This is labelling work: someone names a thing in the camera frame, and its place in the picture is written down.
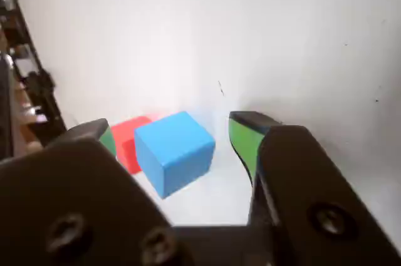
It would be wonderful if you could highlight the black shelf frame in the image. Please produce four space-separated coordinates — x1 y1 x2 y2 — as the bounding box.
0 0 68 148

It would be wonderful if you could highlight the red lego block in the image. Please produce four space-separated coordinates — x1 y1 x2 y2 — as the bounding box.
110 115 154 175

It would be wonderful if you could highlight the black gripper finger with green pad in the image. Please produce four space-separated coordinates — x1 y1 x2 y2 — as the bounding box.
0 118 195 266
228 111 401 266

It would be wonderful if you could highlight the dark flat panel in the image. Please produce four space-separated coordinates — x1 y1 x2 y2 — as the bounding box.
0 54 15 159

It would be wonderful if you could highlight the blue lego block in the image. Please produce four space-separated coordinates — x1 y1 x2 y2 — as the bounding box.
133 111 216 200

